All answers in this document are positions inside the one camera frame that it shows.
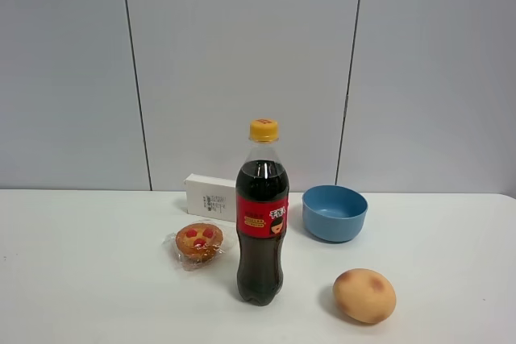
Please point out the white cardboard box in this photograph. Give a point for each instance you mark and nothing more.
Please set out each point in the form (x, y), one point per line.
(211, 197)

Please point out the cola bottle yellow cap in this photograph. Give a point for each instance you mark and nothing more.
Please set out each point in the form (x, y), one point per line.
(262, 203)

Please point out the blue plastic bowl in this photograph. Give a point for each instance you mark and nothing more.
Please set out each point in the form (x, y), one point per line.
(333, 213)

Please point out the wrapped fruit tart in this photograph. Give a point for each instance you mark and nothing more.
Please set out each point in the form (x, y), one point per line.
(199, 244)

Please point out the round bread bun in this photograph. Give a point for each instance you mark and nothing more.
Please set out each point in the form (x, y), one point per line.
(364, 295)

